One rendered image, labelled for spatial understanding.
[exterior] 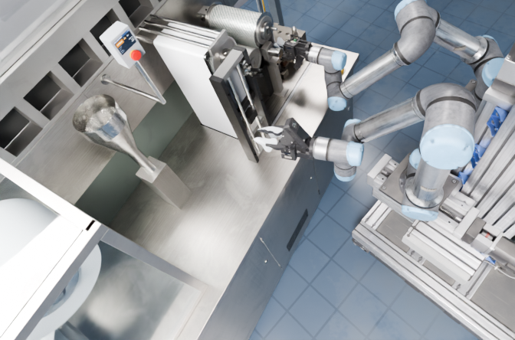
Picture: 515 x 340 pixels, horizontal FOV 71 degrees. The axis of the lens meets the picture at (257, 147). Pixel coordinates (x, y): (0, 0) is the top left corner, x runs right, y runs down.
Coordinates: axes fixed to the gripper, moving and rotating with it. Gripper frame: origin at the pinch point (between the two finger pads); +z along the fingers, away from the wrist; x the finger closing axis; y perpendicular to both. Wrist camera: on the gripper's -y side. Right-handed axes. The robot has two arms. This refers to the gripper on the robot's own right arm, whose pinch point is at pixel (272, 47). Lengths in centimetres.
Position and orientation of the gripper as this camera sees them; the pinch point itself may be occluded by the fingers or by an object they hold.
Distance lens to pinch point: 173.4
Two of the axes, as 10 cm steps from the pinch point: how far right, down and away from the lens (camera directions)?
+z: -8.4, -3.4, 4.3
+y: -2.2, -5.1, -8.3
